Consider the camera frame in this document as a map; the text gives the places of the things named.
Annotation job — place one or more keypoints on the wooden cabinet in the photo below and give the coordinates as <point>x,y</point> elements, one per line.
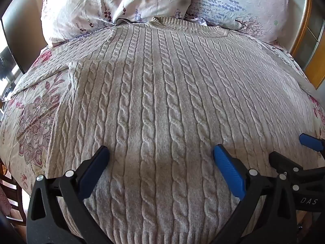
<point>308,45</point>

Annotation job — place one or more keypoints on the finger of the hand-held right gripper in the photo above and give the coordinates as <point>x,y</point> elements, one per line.
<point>310,142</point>
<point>281,163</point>

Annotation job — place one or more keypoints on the floral bed blanket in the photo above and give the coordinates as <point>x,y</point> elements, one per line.
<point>33,122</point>

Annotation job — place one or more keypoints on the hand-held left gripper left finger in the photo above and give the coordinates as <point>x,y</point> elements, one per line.
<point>94,166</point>

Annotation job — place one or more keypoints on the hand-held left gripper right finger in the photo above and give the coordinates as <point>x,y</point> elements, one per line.
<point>228,169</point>

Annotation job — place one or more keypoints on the dark wooden chair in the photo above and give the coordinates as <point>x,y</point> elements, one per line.
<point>12,198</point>

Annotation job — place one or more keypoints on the floral pillow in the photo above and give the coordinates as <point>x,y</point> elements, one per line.
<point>101,7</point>
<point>236,2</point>

